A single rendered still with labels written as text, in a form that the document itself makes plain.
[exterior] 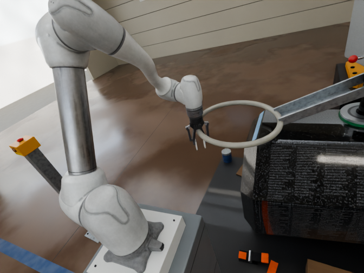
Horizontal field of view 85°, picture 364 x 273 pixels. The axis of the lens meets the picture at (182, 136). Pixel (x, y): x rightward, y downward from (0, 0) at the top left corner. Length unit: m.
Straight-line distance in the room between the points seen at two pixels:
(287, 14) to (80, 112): 6.87
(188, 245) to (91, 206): 0.40
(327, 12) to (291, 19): 0.86
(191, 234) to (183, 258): 0.09
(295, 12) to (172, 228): 6.92
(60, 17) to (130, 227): 0.62
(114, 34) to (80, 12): 0.10
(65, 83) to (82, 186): 0.36
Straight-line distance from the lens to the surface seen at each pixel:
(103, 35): 0.67
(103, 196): 0.69
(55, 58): 0.78
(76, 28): 0.67
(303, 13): 7.25
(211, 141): 1.04
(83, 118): 0.79
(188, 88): 0.98
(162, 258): 0.80
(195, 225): 0.90
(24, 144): 1.64
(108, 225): 0.68
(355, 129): 1.31
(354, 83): 1.35
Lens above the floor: 1.55
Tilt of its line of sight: 33 degrees down
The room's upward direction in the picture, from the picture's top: 17 degrees counter-clockwise
